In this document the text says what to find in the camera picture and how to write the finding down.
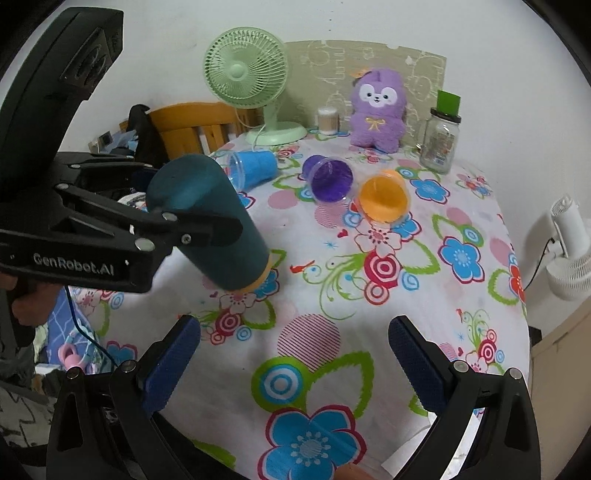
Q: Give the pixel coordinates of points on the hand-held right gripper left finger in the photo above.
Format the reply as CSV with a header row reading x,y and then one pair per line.
x,y
171,364

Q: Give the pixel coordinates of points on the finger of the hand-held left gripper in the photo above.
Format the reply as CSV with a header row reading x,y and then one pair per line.
x,y
111,167
203,226

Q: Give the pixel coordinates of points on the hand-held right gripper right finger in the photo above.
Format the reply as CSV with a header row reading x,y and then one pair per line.
x,y
415,364

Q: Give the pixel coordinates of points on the dark teal cup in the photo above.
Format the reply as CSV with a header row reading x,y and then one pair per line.
x,y
231,263

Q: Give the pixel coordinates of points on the blue plastic cup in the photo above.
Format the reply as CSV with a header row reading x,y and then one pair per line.
x,y
256,166

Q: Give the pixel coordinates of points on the purple plastic cup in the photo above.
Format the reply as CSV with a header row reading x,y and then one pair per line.
x,y
328,182

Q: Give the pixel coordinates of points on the orange plastic cup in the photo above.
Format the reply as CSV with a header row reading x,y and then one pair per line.
x,y
383,198

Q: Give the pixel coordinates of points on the person's left hand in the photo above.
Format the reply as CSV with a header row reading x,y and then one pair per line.
x,y
27,307

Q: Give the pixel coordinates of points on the black bag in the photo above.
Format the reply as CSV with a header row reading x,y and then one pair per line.
x,y
147,138

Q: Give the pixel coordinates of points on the blue checked cloth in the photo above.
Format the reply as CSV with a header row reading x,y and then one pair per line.
x,y
55,327

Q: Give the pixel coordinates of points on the wooden chair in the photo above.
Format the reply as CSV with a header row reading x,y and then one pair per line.
x,y
184,120

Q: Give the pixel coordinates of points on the pink plastic item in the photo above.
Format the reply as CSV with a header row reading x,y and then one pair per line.
x,y
69,355

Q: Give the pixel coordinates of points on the floral tablecloth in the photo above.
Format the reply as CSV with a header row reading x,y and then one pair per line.
x,y
323,286

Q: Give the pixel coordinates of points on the beige cabinet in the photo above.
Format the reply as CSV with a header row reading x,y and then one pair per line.
x,y
561,369

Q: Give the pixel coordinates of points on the green desk fan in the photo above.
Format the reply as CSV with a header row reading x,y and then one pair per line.
x,y
240,69

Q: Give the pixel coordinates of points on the cotton swab container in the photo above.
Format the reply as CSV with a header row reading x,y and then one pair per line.
x,y
328,121

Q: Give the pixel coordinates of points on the white fan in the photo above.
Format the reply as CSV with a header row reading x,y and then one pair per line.
x,y
570,272

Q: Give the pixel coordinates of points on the purple plush toy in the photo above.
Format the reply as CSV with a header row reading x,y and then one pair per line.
x,y
376,124

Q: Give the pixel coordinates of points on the glass jar with green lid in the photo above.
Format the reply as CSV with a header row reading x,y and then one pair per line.
x,y
438,143

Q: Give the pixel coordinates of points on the patterned beige wall sheet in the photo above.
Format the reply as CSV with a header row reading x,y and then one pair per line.
x,y
323,74

